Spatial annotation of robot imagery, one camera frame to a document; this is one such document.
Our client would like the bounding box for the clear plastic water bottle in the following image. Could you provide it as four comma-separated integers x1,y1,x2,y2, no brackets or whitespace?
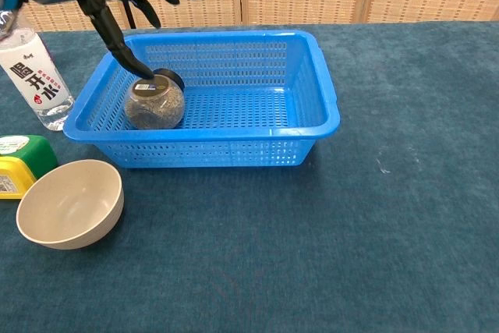
0,9,75,132

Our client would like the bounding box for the green container with yellow lid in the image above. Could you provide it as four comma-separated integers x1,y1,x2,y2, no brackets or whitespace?
0,134,58,200

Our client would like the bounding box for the beige bowl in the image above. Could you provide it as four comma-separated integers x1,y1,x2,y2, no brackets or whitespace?
16,159,125,250

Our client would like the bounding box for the black tripod stand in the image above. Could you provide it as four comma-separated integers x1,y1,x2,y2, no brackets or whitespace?
121,0,136,30

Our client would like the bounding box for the blue plastic basket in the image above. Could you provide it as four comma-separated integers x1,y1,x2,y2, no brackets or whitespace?
62,30,341,169

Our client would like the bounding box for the teal table cloth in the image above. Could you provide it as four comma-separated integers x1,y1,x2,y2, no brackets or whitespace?
0,20,499,333

